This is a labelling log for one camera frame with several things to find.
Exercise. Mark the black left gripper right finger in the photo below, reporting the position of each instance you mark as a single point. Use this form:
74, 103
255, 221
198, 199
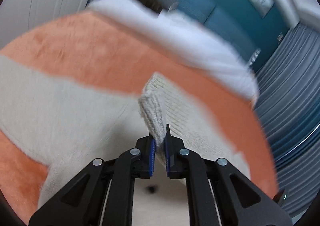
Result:
218, 193

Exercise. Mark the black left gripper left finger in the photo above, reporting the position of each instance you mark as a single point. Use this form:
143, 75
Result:
102, 192

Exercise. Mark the beige knit sweater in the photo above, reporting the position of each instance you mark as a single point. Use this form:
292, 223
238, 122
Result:
160, 115

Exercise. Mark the grey pleated curtain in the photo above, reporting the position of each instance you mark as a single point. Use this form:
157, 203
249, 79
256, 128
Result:
288, 110

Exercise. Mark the orange plush bed cover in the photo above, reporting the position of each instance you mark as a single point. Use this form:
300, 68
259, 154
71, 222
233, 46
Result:
97, 52

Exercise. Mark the teal upholstered headboard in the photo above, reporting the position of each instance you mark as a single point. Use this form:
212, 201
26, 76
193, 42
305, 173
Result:
241, 24

